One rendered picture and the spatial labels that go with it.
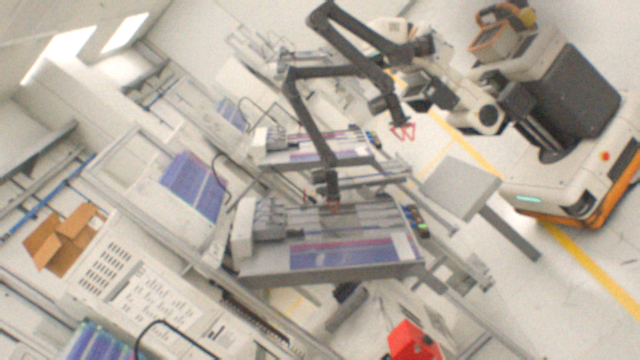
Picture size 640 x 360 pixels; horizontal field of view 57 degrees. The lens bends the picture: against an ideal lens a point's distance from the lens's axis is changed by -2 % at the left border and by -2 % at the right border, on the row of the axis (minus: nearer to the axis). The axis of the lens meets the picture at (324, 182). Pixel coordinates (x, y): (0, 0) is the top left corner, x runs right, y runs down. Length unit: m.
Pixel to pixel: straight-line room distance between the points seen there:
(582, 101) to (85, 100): 4.26
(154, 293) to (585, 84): 2.03
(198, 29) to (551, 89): 8.06
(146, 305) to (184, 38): 8.19
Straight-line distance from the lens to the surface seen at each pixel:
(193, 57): 10.34
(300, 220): 2.79
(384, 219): 2.75
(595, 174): 2.89
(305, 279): 2.32
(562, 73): 2.85
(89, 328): 1.53
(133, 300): 2.43
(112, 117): 5.75
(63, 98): 5.85
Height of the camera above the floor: 1.76
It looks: 15 degrees down
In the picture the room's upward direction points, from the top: 51 degrees counter-clockwise
